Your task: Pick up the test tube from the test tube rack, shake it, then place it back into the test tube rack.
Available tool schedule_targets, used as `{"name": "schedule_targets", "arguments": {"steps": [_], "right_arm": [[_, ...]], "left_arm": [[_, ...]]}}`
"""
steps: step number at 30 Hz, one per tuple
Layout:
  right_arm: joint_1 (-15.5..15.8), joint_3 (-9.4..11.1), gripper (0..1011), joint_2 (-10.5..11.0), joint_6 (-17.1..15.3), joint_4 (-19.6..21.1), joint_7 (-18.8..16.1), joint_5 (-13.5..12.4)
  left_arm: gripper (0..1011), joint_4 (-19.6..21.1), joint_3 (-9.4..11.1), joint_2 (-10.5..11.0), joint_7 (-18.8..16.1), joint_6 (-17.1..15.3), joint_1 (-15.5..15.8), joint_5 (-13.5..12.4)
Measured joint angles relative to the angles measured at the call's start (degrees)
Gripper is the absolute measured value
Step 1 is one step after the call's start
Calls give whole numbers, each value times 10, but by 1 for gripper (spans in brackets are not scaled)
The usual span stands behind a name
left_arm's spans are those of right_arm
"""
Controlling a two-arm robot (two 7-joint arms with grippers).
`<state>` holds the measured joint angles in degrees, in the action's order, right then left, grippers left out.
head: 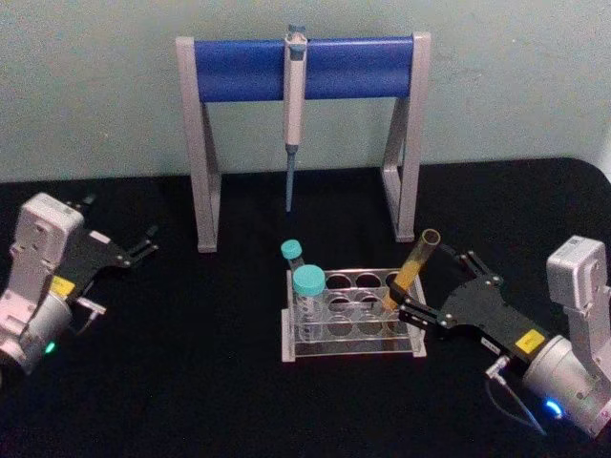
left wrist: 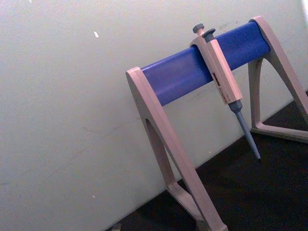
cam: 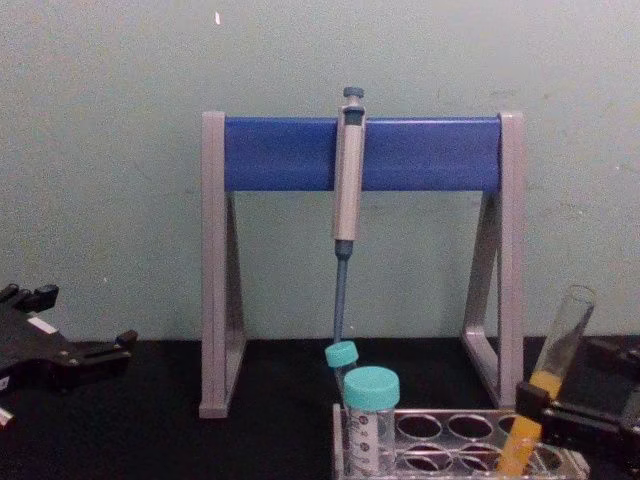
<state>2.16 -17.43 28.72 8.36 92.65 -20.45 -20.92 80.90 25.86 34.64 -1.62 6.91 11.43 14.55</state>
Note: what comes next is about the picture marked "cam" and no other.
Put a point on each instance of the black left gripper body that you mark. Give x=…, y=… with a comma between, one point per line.
x=30, y=350

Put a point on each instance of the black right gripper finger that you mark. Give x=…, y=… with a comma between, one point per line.
x=612, y=357
x=575, y=425

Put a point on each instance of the grey tube rack with holes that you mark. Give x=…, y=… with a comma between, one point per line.
x=450, y=450

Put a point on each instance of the tube with yellow liquid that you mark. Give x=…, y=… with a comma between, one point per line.
x=562, y=345

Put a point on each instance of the grey stand with blue bar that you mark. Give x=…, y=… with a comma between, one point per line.
x=300, y=152

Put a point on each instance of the large tube with teal cap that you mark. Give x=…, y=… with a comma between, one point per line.
x=372, y=392

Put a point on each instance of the grey pipette with blue shaft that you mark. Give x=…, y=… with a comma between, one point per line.
x=348, y=180

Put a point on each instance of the pale green wall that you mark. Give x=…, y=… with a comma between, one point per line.
x=100, y=150

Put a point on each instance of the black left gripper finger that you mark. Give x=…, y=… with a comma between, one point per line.
x=40, y=296
x=102, y=356

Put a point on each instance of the black table cloth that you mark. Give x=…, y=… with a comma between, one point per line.
x=165, y=440

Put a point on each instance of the small tube with teal cap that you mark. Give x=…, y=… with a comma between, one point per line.
x=342, y=356

